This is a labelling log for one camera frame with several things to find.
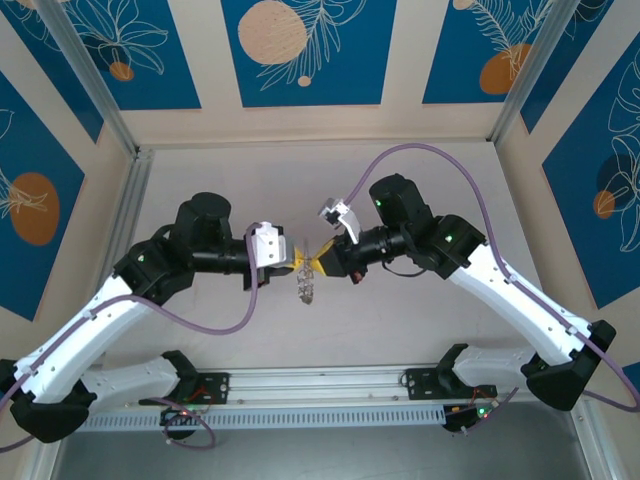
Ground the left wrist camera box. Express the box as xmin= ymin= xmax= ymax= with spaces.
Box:
xmin=248 ymin=222 xmax=296 ymax=269

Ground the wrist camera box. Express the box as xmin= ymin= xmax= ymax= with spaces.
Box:
xmin=316 ymin=196 xmax=361 ymax=245
xmin=248 ymin=222 xmax=296 ymax=269

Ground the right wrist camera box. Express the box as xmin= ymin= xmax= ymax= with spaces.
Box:
xmin=316 ymin=196 xmax=361 ymax=245

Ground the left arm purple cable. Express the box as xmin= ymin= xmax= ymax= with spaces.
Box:
xmin=0 ymin=223 xmax=274 ymax=450

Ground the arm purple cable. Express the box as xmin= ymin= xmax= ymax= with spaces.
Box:
xmin=0 ymin=223 xmax=274 ymax=450
xmin=344 ymin=143 xmax=640 ymax=436

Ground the thin black cable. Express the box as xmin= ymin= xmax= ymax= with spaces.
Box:
xmin=381 ymin=256 xmax=432 ymax=277

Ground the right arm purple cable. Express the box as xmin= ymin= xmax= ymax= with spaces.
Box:
xmin=344 ymin=143 xmax=640 ymax=436

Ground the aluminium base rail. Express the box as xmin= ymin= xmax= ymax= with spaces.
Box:
xmin=74 ymin=362 xmax=591 ymax=415

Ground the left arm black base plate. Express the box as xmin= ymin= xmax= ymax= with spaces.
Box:
xmin=138 ymin=371 xmax=231 ymax=406

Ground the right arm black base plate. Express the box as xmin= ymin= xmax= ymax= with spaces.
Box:
xmin=402 ymin=368 xmax=499 ymax=401

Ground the grey slotted cable duct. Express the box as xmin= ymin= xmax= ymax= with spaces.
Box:
xmin=79 ymin=404 xmax=447 ymax=432

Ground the aluminium frame post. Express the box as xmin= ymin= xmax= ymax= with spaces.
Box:
xmin=35 ymin=0 xmax=140 ymax=157
xmin=485 ymin=0 xmax=585 ymax=144

